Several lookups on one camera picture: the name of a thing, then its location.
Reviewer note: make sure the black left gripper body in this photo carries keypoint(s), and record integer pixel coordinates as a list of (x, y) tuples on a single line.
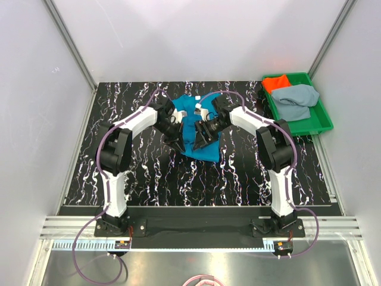
[(172, 131)]

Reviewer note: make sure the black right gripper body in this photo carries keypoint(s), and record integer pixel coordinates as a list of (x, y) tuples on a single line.
[(211, 128)]

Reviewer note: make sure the blue t shirt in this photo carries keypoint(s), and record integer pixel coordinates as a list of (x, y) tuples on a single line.
[(187, 103)]

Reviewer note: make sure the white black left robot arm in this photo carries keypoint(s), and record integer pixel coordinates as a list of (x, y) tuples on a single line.
[(113, 154)]

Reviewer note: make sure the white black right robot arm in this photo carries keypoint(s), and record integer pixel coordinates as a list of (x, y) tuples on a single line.
[(276, 151)]

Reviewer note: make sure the orange t shirt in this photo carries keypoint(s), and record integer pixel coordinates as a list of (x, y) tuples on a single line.
[(272, 83)]

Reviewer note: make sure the grey t shirt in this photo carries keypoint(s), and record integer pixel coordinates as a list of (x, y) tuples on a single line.
[(293, 102)]

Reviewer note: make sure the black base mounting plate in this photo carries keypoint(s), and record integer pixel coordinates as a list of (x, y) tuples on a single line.
[(149, 226)]

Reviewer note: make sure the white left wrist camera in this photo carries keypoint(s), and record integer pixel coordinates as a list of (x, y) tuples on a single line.
[(179, 115)]

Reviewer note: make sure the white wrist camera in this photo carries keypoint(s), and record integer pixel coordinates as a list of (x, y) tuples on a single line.
[(202, 112), (179, 115)]

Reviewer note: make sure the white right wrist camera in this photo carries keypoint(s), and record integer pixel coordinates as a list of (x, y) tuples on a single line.
[(202, 112)]

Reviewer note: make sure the aluminium frame rail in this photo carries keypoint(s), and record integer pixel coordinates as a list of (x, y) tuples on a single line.
[(326, 228)]

